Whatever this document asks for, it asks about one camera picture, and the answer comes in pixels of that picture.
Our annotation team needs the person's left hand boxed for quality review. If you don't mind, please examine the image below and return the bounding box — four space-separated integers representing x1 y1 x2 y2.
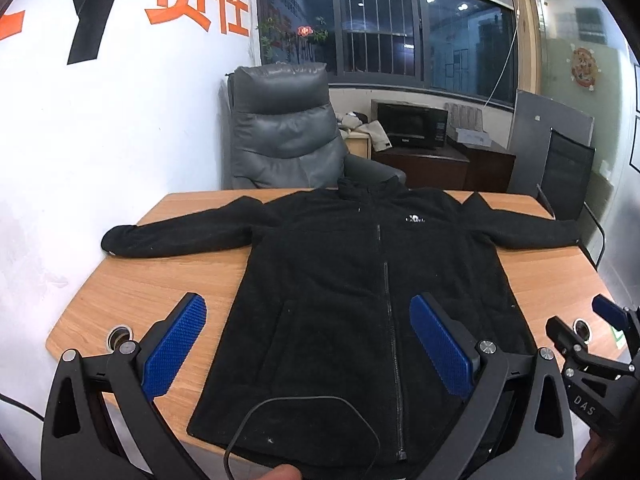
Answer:
260 464 304 480

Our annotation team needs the round orange door sticker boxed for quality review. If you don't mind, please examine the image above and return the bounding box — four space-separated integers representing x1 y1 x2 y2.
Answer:
570 46 598 92

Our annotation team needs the grey leather office chair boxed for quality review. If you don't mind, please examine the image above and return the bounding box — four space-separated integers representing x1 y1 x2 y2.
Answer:
220 64 407 191

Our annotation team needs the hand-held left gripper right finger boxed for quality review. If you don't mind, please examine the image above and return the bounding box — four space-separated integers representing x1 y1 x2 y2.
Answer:
409 292 576 480

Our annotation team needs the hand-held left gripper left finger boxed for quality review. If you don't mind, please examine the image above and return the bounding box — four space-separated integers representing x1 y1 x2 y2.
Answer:
42 292 208 480

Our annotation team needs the grey board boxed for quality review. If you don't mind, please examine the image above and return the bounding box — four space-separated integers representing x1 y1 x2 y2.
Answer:
507 89 596 201

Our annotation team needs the dark wooden cabinet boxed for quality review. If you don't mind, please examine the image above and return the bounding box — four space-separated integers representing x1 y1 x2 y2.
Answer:
372 140 517 193

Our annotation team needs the grey ribbed panel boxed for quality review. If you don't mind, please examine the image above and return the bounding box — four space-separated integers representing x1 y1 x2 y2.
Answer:
445 102 485 131

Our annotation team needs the black mesh chair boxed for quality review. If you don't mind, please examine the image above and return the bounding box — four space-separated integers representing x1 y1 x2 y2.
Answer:
535 127 608 268

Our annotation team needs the light wooden cabinet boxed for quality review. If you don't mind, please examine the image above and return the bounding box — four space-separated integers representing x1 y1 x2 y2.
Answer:
345 132 373 158

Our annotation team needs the white flat box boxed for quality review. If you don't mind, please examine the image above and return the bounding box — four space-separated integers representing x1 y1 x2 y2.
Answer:
452 127 493 145

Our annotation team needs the dark window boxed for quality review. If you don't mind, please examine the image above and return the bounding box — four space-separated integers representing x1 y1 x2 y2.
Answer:
256 0 518 111

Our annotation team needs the black microwave oven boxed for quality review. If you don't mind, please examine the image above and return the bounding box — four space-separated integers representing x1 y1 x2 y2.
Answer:
376 101 449 150

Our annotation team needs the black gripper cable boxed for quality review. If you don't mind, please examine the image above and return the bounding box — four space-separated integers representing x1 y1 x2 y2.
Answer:
223 396 383 480

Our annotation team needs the glass door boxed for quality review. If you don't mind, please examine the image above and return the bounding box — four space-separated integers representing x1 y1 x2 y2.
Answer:
532 0 640 241

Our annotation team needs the green potted plant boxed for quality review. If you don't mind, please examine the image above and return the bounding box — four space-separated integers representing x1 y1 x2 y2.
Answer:
257 15 328 63

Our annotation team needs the beige cloth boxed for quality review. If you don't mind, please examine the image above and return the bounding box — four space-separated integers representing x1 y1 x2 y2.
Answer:
336 111 391 152

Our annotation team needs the black fleece jacket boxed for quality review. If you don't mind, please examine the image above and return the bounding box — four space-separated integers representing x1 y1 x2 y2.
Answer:
100 177 593 463

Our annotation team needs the black floor cable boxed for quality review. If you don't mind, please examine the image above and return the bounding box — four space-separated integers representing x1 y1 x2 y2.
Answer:
0 392 46 423

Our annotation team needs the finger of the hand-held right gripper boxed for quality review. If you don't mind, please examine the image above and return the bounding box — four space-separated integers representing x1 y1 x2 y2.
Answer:
545 315 593 363
591 295 632 332

